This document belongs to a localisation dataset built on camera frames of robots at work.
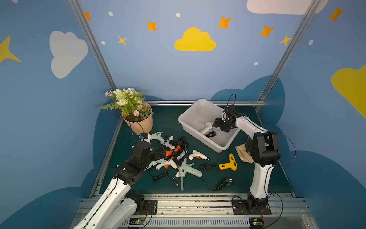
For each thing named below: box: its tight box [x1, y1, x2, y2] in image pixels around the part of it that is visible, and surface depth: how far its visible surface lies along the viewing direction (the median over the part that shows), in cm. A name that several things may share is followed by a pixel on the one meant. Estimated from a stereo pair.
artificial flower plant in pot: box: [99, 87, 154, 135], surface depth 88 cm
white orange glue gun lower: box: [155, 158, 180, 171], surface depth 88 cm
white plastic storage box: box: [178, 98, 241, 153], surface depth 106 cm
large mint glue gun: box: [172, 157, 203, 191], surface depth 85 cm
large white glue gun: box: [200, 121, 214, 135], surface depth 103 cm
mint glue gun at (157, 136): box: [150, 131, 165, 145], surface depth 103 cm
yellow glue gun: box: [219, 153, 238, 171], surface depth 90 cm
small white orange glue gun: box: [188, 149, 211, 161], surface depth 94 cm
